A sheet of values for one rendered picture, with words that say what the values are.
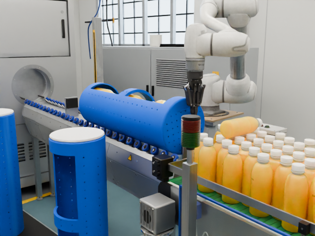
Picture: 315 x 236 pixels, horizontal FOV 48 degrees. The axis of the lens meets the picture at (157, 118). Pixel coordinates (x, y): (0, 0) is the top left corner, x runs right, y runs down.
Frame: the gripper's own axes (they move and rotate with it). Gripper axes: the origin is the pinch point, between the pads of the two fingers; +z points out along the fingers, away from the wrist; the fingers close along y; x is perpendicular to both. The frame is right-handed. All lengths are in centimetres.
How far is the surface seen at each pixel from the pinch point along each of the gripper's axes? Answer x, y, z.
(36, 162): 201, -10, 77
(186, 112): 4.1, -0.9, 0.2
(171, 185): -12.1, -23.9, 26.6
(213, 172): -28.6, -16.1, 17.8
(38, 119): 172, -15, 30
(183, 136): -38, -41, -3
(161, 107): 10.0, -12.2, -2.7
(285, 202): -63, -19, 17
